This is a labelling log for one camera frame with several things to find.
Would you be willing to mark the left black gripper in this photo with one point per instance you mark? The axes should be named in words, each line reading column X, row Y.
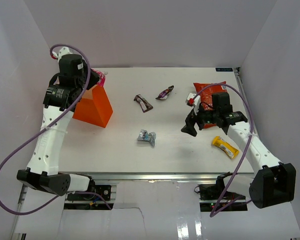
column 94, row 79

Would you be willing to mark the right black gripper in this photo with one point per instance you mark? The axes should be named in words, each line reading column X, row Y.
column 190, row 122

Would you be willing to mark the pink snack packet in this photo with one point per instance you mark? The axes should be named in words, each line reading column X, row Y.
column 102, row 77

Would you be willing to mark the brown white snack wrapper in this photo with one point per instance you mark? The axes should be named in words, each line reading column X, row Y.
column 144, row 104

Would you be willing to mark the yellow snack bar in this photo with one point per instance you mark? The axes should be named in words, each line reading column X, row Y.
column 228, row 149

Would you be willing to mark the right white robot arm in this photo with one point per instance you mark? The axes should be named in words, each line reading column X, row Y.
column 273, row 182

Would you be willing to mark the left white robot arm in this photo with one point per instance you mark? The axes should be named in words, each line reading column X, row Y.
column 42, row 172

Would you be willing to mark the orange paper bag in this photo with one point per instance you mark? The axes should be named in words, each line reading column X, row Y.
column 94, row 107

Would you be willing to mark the large red chip bag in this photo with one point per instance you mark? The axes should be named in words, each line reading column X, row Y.
column 205, row 98

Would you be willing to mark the purple brown snack wrapper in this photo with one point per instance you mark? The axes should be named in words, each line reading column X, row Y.
column 165, row 93

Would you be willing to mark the silver blue snack packet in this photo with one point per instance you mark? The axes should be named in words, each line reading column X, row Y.
column 146, row 136

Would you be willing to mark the blue label sticker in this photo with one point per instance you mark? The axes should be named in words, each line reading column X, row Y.
column 224, row 69

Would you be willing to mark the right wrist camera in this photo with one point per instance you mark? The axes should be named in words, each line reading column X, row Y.
column 193, row 100

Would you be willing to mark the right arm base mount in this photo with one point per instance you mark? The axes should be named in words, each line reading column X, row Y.
column 208, row 196

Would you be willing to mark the aluminium table frame rail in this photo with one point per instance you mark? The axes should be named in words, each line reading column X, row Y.
column 149, row 176

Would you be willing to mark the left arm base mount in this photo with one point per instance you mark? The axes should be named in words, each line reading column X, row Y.
column 100, row 200

